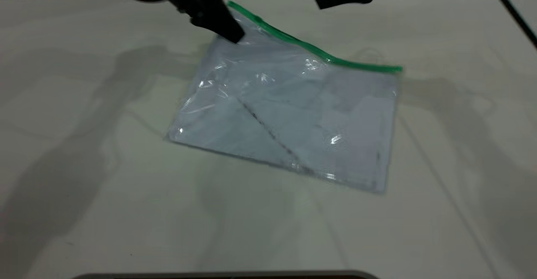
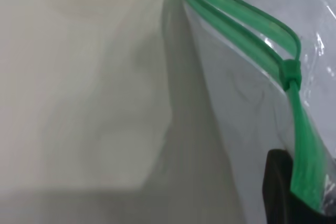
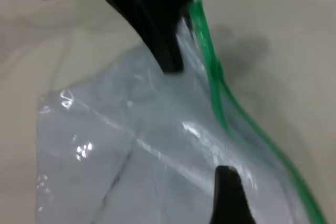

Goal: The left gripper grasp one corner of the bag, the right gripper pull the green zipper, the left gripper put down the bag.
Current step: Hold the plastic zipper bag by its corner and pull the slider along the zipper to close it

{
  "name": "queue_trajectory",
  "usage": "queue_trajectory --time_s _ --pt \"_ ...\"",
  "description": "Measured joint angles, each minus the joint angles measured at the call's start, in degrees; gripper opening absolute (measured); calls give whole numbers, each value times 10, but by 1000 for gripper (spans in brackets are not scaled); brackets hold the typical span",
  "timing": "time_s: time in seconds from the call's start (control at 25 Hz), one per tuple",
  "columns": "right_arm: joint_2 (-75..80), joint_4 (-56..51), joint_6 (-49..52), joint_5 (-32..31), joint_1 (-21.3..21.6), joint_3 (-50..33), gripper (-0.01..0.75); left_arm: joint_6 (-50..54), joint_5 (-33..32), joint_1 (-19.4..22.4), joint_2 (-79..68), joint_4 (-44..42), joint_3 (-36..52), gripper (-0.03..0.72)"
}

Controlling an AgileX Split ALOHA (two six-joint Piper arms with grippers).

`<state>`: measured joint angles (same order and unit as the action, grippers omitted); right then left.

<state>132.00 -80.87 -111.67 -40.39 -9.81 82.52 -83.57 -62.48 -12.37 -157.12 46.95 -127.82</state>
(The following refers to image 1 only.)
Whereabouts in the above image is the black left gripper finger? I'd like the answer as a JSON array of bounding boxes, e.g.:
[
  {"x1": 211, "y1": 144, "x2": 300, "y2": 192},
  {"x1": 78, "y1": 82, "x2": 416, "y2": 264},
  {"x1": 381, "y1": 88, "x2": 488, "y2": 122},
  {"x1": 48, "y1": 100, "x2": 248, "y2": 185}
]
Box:
[
  {"x1": 190, "y1": 5, "x2": 244, "y2": 45},
  {"x1": 206, "y1": 0, "x2": 246, "y2": 38}
]

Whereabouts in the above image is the transparent plastic zipper bag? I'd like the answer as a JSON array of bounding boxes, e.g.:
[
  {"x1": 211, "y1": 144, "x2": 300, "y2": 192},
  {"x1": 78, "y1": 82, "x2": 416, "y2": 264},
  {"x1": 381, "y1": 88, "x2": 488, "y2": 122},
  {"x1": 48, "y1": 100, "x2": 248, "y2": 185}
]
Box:
[{"x1": 166, "y1": 0, "x2": 404, "y2": 195}]

